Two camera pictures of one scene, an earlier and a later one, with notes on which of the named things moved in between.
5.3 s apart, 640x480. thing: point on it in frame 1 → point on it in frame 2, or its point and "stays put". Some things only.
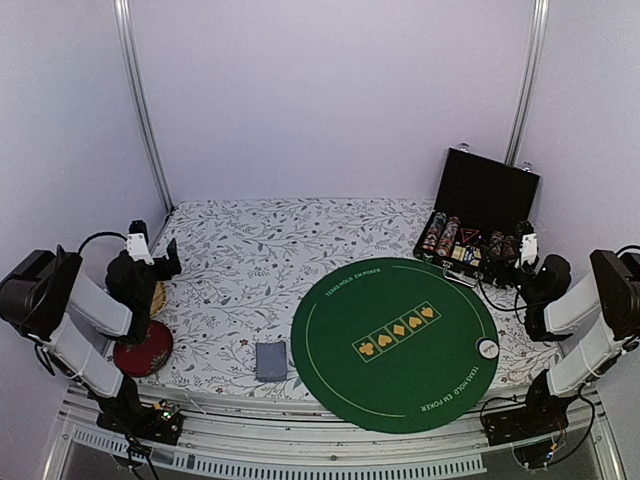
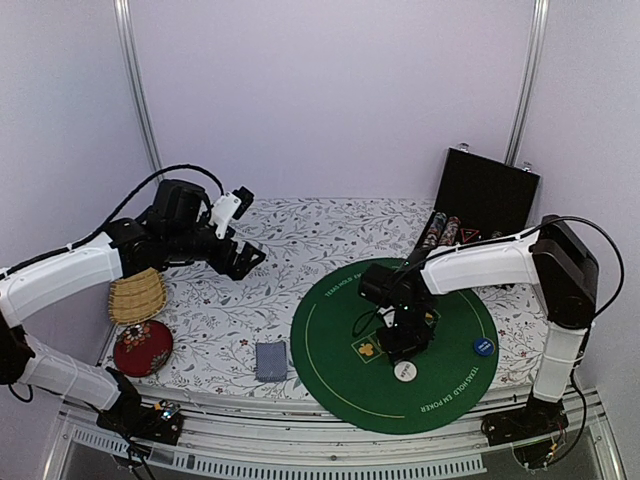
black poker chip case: (480, 203) stays put
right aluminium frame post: (529, 78) stays put
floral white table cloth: (246, 266) stays put
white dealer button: (489, 348) → (405, 371)
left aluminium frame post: (127, 38) stays put
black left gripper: (175, 266) → (242, 267)
